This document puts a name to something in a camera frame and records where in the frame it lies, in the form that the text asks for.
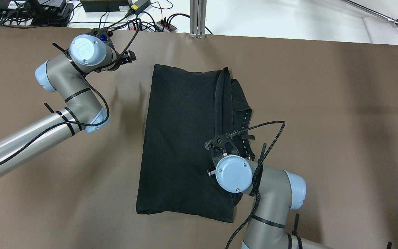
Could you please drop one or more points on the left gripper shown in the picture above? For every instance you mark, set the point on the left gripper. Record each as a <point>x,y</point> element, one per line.
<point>128,56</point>

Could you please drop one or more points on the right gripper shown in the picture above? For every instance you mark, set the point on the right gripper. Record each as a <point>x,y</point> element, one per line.
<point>211,173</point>

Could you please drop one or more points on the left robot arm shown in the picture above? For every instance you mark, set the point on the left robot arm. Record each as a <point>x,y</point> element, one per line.
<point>85,108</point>

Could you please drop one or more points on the black equipment box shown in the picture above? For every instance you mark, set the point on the black equipment box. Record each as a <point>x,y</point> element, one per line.
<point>106,5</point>

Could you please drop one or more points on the grey orange USB hub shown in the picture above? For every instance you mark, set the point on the grey orange USB hub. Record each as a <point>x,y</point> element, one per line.
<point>162,26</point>

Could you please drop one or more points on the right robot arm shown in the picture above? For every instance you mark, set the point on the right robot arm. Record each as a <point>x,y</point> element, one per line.
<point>279,191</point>

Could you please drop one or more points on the metal reacher grabber tool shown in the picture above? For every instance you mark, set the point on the metal reacher grabber tool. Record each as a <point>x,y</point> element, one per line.
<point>372,12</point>

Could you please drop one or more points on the aluminium frame post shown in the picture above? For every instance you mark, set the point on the aluminium frame post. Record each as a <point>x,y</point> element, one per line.
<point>197,18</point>

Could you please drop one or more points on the black power adapter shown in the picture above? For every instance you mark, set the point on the black power adapter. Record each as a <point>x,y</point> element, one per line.
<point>137,8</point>

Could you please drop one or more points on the black graphic t-shirt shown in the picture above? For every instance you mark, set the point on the black graphic t-shirt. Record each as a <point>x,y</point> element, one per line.
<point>187,109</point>

